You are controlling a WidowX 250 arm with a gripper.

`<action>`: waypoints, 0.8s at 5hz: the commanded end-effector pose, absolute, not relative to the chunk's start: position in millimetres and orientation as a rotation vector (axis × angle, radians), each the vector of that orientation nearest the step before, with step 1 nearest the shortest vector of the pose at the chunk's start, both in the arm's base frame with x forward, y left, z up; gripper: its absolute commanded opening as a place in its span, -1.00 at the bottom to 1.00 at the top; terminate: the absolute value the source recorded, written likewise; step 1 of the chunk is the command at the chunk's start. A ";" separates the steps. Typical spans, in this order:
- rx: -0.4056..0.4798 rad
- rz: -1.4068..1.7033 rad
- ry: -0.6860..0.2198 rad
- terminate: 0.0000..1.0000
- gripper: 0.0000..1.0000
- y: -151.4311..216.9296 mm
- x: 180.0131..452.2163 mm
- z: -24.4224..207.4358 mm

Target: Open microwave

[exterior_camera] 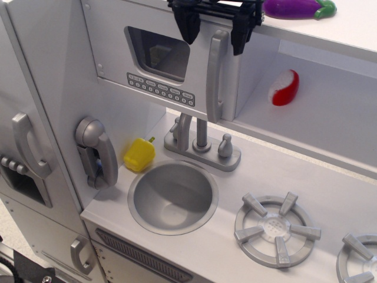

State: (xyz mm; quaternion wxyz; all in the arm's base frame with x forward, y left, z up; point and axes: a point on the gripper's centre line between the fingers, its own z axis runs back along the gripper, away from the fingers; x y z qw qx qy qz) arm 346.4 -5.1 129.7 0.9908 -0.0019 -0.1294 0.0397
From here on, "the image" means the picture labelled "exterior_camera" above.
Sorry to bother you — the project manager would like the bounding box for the purple toy eggplant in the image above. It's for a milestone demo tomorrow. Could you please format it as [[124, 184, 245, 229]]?
[[263, 0, 337, 19]]

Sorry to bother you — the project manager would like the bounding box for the grey toy wall phone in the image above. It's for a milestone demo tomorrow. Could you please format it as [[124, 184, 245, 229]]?
[[75, 116, 118, 190]]

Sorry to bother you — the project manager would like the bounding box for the round silver sink bowl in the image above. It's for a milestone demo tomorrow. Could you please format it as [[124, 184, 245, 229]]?
[[127, 160, 219, 236]]

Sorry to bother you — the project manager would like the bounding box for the white toy microwave door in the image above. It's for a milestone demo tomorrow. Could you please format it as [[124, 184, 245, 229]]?
[[82, 1, 239, 122]]

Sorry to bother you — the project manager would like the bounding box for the grey fridge door handle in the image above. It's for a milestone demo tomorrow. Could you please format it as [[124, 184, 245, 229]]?
[[11, 112, 52, 180]]

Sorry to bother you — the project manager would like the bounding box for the yellow toy bell pepper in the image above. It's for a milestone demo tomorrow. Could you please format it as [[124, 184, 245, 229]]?
[[123, 137, 156, 172]]

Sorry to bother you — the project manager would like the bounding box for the grey toy faucet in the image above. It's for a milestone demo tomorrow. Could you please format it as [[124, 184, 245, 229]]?
[[164, 113, 242, 172]]

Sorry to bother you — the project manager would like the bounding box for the grey lower fridge handle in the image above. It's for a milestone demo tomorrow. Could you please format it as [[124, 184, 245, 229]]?
[[70, 236, 97, 275]]

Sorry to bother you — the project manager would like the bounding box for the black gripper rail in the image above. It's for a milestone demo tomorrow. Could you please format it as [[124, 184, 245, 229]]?
[[167, 1, 264, 56]]

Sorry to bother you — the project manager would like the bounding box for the grey oven vent grille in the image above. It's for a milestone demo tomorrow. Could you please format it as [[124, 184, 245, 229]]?
[[95, 229, 193, 282]]

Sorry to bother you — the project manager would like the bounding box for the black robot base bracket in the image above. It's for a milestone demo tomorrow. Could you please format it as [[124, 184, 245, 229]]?
[[1, 238, 62, 282]]

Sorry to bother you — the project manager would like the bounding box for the grey stove burner right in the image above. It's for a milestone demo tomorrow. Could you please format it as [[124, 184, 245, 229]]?
[[336, 233, 376, 282]]

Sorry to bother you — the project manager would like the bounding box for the grey ice dispenser panel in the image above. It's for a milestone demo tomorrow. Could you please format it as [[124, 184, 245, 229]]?
[[1, 154, 52, 208]]

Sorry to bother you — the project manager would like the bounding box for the grey stove burner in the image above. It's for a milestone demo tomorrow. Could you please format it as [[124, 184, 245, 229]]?
[[336, 233, 376, 282], [234, 192, 322, 269]]

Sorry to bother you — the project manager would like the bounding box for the grey stove burner left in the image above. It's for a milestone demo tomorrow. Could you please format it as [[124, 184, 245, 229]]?
[[234, 192, 322, 269]]

